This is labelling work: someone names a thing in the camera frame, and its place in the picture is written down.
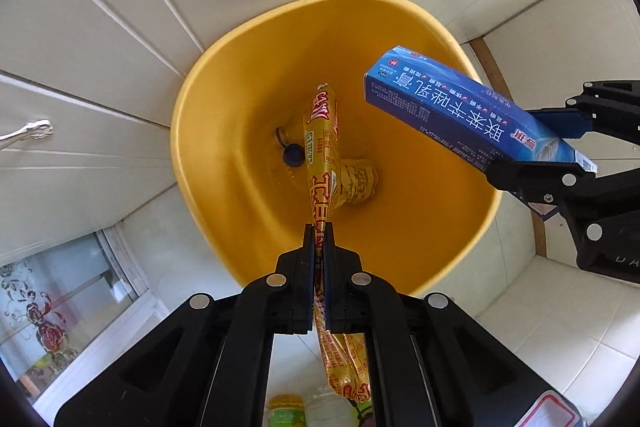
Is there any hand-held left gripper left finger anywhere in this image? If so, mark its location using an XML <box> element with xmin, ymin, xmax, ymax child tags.
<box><xmin>54</xmin><ymin>223</ymin><xmax>317</xmax><ymax>427</ymax></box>

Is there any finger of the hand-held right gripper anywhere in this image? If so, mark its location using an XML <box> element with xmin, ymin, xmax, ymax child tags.
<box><xmin>525</xmin><ymin>79</ymin><xmax>640</xmax><ymax>142</ymax></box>
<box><xmin>486</xmin><ymin>161</ymin><xmax>640</xmax><ymax>248</ymax></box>

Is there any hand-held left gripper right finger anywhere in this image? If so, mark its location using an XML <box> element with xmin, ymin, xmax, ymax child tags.
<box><xmin>322</xmin><ymin>223</ymin><xmax>586</xmax><ymax>427</ymax></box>

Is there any yellow-green small wrapper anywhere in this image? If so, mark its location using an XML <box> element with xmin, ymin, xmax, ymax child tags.
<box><xmin>340</xmin><ymin>159</ymin><xmax>378</xmax><ymax>205</ymax></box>

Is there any gold sausage wrapper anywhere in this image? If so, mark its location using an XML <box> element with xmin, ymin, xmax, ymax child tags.
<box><xmin>302</xmin><ymin>82</ymin><xmax>373</xmax><ymax>403</ymax></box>

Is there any blue toothpaste box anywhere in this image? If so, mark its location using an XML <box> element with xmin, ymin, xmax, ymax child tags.
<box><xmin>363</xmin><ymin>46</ymin><xmax>598</xmax><ymax>175</ymax></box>

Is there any clear plastic bottle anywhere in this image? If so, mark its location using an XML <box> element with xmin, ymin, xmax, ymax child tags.
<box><xmin>271</xmin><ymin>126</ymin><xmax>307</xmax><ymax>180</ymax></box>

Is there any yellow plastic bin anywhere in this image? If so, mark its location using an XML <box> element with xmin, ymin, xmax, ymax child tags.
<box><xmin>170</xmin><ymin>0</ymin><xmax>503</xmax><ymax>298</ymax></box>

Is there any wooden cabinet strip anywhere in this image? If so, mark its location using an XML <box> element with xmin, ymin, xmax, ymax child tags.
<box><xmin>472</xmin><ymin>38</ymin><xmax>563</xmax><ymax>258</ymax></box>

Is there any clear drink bottle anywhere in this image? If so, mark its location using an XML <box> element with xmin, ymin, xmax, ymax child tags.
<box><xmin>304</xmin><ymin>386</ymin><xmax>358</xmax><ymax>427</ymax></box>

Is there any yellow-green drink bottle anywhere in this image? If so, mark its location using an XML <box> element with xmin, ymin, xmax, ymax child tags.
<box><xmin>267</xmin><ymin>394</ymin><xmax>307</xmax><ymax>427</ymax></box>

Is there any floral glass door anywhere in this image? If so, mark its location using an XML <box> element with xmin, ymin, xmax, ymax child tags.
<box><xmin>0</xmin><ymin>227</ymin><xmax>168</xmax><ymax>408</ymax></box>

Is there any white kitchen cabinet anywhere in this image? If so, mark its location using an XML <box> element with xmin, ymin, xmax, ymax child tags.
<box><xmin>0</xmin><ymin>0</ymin><xmax>631</xmax><ymax>228</ymax></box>

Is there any metal cabinet handle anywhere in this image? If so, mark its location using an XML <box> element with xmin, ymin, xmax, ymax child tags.
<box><xmin>0</xmin><ymin>119</ymin><xmax>53</xmax><ymax>142</ymax></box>

